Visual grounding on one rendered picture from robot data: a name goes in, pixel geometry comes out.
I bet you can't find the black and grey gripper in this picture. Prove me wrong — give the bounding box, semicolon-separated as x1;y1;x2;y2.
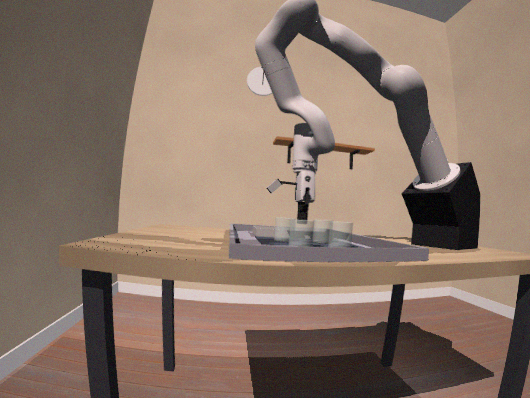
294;170;316;220

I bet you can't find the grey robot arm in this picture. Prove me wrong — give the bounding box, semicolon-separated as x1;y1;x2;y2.
255;0;461;191

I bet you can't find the clear glass jar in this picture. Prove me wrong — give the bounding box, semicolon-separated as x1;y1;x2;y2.
328;222;353;248
274;217;296;242
288;219;315;247
313;219;330;243

